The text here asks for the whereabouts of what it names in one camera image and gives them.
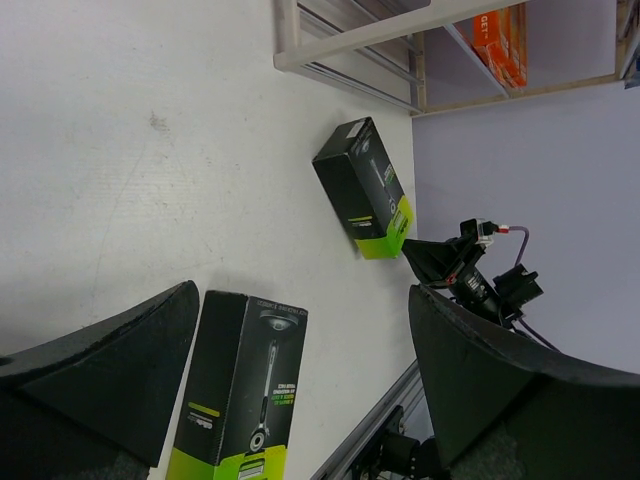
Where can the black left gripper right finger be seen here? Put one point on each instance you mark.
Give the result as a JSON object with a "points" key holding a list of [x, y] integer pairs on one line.
{"points": [[505, 407]]}

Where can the black green razor box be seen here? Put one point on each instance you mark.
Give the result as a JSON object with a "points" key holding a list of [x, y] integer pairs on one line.
{"points": [[238, 404], [364, 190]]}

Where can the cream metal wire shelf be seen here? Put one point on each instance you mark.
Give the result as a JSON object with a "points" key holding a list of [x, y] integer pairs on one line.
{"points": [[418, 55]]}

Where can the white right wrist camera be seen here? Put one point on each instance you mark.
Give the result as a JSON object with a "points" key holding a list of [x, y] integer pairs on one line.
{"points": [[480, 230]]}

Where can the orange Gillette razor box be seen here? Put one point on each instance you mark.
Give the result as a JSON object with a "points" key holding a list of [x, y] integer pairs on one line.
{"points": [[500, 39]]}

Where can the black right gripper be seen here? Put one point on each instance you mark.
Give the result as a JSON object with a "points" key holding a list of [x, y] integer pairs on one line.
{"points": [[452, 264]]}

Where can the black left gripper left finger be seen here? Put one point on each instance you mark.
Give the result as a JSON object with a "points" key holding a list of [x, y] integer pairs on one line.
{"points": [[97, 403]]}

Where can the blue Harry's razor box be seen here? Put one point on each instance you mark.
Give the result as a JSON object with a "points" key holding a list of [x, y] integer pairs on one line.
{"points": [[627, 63]]}

